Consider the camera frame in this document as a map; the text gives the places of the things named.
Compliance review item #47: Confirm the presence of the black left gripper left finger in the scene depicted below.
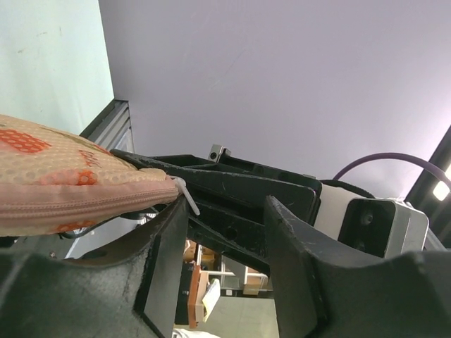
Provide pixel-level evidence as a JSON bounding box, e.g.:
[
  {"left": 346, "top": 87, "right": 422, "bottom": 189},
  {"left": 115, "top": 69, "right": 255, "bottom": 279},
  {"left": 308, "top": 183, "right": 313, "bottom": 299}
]
[{"left": 1, "top": 197, "right": 189, "bottom": 337}]

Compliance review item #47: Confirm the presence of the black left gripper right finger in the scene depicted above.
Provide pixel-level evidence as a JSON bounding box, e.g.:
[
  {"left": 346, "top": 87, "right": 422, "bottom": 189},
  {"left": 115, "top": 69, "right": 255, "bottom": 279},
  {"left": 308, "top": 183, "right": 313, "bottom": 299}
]
[{"left": 264, "top": 196, "right": 450, "bottom": 337}]

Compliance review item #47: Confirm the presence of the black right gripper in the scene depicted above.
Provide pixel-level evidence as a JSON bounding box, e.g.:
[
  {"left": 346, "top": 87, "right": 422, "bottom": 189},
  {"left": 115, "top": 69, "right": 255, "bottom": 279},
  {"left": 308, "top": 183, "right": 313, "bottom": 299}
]
[{"left": 111, "top": 149, "right": 323, "bottom": 274}]

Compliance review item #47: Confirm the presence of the pink tulip mesh laundry bag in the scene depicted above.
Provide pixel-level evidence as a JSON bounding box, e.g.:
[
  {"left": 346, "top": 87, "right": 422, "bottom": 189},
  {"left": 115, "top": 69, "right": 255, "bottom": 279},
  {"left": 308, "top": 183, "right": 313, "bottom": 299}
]
[{"left": 1, "top": 115, "right": 180, "bottom": 237}]

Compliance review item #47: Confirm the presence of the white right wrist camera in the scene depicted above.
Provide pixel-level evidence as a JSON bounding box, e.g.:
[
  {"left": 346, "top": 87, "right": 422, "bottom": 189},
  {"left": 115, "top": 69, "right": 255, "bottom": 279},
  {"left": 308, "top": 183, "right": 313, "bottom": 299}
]
[{"left": 313, "top": 180, "right": 429, "bottom": 258}]

